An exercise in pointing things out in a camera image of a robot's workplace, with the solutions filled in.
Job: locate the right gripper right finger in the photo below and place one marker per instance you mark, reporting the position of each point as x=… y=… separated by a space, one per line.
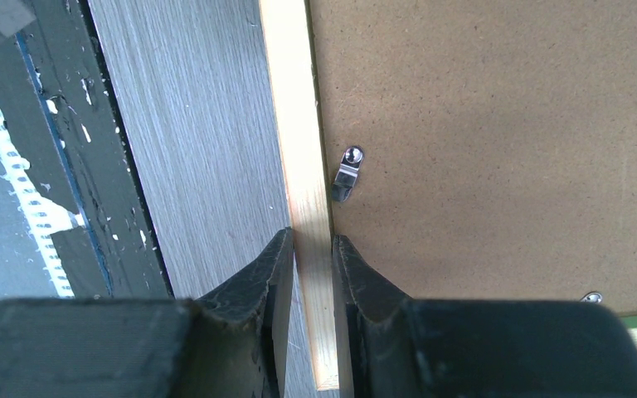
x=392 y=345

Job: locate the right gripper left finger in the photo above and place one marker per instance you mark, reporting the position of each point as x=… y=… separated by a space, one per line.
x=232 y=342

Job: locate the brown backing board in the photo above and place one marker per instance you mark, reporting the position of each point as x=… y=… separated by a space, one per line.
x=489 y=137

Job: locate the wooden picture frame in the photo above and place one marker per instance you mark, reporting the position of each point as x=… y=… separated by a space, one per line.
x=302 y=165

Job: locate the metal turn clip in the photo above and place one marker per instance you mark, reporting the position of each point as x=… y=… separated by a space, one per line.
x=592 y=297
x=347 y=173

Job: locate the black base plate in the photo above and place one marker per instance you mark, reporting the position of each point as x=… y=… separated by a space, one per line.
x=73 y=219

